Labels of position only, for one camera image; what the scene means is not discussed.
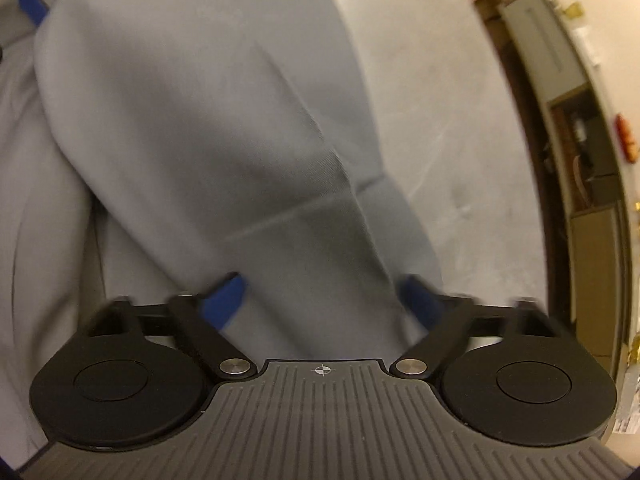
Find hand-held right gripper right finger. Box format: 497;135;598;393
389;274;571;380

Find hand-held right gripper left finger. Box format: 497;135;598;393
87;272;258;381

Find grey pants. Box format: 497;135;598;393
0;0;443;466

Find red fruit plate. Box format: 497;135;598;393
615;114;640;162

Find long grey television cabinet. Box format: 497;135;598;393
492;0;633;376

